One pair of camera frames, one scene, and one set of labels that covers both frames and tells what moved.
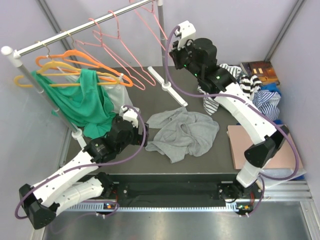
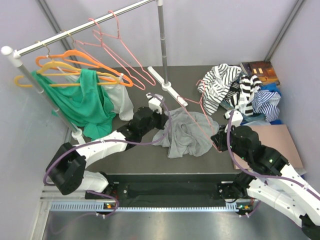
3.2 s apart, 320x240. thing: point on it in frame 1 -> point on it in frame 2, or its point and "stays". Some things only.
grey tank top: x=179 y=133 stays
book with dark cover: x=264 y=69 stays
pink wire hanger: x=152 y=12 -> x=180 y=98
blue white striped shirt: x=267 y=102 stays
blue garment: x=271 y=87 stays
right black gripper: x=175 y=53 -> x=220 y=135
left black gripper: x=139 y=137 -> x=162 y=119
